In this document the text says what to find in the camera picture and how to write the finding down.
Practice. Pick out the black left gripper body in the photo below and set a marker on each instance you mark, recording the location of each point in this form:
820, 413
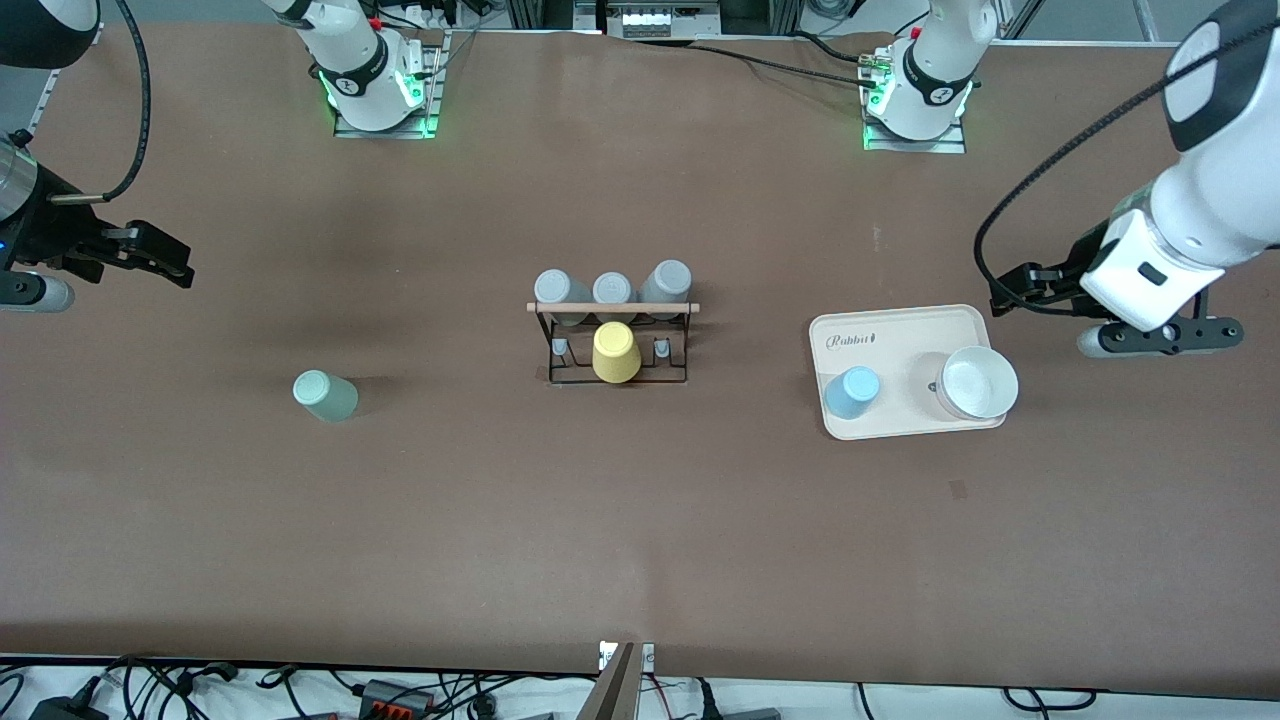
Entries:
1082, 253

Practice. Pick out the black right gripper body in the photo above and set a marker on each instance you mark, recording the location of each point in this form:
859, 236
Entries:
50, 222

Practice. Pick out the light blue plastic cup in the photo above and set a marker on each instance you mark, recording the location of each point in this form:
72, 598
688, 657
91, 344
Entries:
852, 392

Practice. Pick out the mint green plastic cup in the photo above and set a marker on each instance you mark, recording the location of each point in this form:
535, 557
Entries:
325, 396

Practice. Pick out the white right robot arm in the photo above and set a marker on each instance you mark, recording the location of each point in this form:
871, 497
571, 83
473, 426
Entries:
350, 60

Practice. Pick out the white round bowl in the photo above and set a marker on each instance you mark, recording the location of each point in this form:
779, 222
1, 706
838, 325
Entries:
978, 383

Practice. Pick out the beige rectangular tray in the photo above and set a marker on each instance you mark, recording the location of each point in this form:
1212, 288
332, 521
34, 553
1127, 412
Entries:
900, 350

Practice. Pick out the grey plastic cup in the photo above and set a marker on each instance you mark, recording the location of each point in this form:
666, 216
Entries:
667, 282
613, 288
562, 288

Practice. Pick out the yellow plastic cup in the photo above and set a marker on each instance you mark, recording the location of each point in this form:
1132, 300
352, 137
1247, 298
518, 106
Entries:
616, 352

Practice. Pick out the black power adapter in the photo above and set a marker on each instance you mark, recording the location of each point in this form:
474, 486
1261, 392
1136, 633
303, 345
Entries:
65, 708

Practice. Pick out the white socket box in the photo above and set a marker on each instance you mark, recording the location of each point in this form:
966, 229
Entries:
660, 18

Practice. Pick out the grey connector block orange levers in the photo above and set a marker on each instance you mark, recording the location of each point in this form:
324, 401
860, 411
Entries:
398, 697

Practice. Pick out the white label tags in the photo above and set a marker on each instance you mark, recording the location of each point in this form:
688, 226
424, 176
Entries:
645, 656

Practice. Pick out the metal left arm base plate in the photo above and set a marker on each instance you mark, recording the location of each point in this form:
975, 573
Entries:
915, 145

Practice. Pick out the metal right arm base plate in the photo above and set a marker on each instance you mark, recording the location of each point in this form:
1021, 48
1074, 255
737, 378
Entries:
432, 90

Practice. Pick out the aluminium frame profile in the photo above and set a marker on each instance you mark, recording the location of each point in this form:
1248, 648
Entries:
540, 12

